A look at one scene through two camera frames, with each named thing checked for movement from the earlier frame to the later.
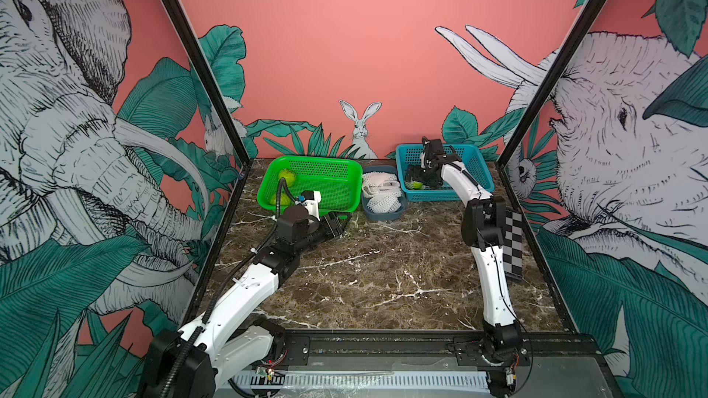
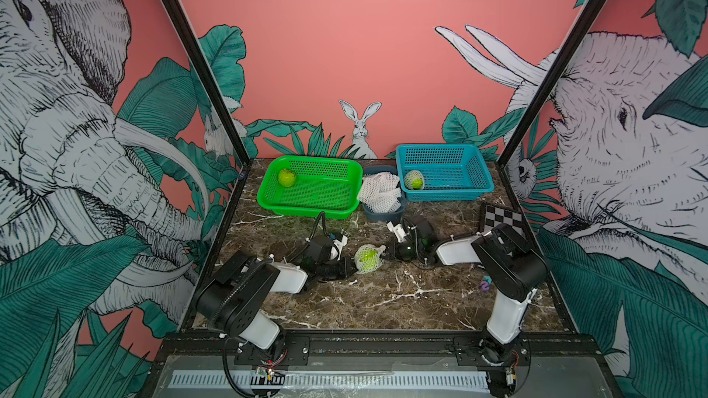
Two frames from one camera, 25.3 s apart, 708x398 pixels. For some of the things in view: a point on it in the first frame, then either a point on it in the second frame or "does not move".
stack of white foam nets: x=383 y=192 does not move
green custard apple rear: x=288 y=175 does not move
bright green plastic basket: x=337 y=179 does not move
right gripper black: x=417 y=175 → x=393 y=248
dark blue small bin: x=383 y=216 does not move
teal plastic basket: x=471 y=161 does not move
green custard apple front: x=285 y=200 → x=367 y=259
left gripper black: x=333 y=219 → x=344 y=272
